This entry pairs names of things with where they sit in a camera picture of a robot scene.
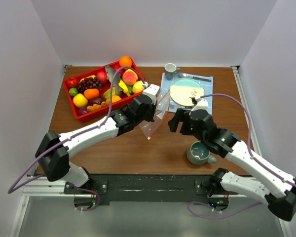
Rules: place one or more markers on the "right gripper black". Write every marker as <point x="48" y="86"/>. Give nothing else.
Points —
<point x="182" y="115"/>

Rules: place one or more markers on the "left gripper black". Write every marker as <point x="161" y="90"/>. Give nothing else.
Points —
<point x="151" y="117"/>

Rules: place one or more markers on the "clear zip top bag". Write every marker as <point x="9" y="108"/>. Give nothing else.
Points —
<point x="162" y="108"/>

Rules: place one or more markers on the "orange pretzel snack toy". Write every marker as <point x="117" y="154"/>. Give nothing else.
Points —
<point x="95" y="106"/>

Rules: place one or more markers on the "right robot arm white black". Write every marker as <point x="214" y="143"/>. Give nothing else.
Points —
<point x="270" y="185"/>

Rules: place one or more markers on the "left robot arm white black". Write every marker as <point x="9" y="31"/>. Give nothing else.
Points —
<point x="55" y="151"/>

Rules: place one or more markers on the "yellow lemon toy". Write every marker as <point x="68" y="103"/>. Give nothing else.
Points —
<point x="138" y="87"/>

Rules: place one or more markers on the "orange yellow mango toy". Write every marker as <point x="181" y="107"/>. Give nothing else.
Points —
<point x="115" y="98"/>

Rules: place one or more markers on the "yellow banana toy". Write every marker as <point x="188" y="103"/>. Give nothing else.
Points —
<point x="124" y="87"/>

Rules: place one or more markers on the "green ceramic mug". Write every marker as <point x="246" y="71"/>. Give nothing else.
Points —
<point x="198" y="154"/>

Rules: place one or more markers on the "peach toy fruit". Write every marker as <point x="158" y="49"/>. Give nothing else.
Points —
<point x="129" y="77"/>

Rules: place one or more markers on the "blue checked cloth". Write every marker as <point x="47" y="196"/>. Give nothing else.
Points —
<point x="165" y="86"/>

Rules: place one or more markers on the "blue cream plate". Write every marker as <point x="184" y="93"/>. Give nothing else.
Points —
<point x="183" y="90"/>

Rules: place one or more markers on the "green yellow mango toy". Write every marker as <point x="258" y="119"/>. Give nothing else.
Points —
<point x="108" y="93"/>

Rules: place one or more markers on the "grey white cup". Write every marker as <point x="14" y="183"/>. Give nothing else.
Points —
<point x="170" y="70"/>

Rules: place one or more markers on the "grey toy fish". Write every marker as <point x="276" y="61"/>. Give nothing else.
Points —
<point x="114" y="83"/>

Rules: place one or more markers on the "orange fruit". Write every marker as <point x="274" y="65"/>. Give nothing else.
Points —
<point x="125" y="61"/>

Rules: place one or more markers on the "metal spoon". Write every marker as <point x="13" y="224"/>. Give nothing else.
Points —
<point x="184" y="75"/>

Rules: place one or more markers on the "red apple toy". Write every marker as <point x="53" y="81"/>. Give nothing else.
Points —
<point x="116" y="67"/>

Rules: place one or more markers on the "red plastic tray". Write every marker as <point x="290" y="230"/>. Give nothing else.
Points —
<point x="124" y="98"/>

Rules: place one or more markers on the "orange tangerine toy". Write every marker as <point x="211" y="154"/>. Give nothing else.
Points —
<point x="91" y="93"/>

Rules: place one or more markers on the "purple grapes bunch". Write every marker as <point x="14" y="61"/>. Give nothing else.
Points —
<point x="89" y="83"/>

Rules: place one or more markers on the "purple onion toy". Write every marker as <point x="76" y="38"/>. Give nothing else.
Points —
<point x="81" y="111"/>

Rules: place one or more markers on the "yellow round fruit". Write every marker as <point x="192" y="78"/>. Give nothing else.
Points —
<point x="80" y="101"/>

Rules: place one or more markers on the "green lime toy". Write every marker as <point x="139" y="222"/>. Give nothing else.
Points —
<point x="73" y="92"/>

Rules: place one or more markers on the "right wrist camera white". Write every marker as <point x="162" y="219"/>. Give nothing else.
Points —
<point x="199" y="103"/>

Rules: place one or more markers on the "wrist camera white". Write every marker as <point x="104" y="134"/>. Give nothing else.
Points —
<point x="152" y="91"/>
<point x="199" y="103"/>

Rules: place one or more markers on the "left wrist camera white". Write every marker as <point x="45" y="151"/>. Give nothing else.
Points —
<point x="152" y="91"/>

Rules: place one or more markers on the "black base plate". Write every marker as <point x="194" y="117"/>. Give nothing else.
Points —
<point x="154" y="188"/>

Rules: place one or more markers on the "aluminium frame rail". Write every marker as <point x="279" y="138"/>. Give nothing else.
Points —
<point x="41" y="187"/>

